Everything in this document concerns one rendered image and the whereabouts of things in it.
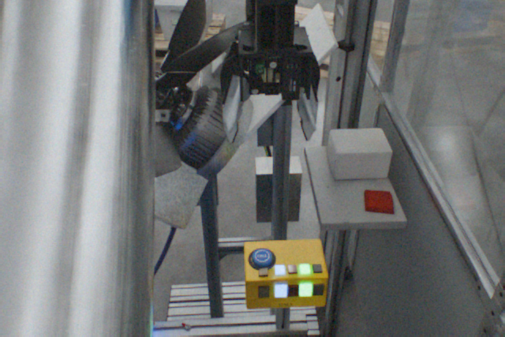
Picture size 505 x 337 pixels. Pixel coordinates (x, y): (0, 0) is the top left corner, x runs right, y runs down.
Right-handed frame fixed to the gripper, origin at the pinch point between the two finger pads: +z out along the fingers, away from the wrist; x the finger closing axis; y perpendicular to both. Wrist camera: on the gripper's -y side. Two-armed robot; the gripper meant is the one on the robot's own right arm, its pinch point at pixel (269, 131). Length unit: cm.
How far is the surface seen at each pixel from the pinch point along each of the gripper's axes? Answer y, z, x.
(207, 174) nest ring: -47, 46, -12
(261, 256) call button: -14.3, 39.8, -0.1
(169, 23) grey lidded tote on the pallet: -330, 117, -59
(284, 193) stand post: -59, 65, 9
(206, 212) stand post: -61, 72, -15
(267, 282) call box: -9.5, 41.4, 0.8
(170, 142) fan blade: -38, 28, -19
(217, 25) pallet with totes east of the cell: -365, 134, -21
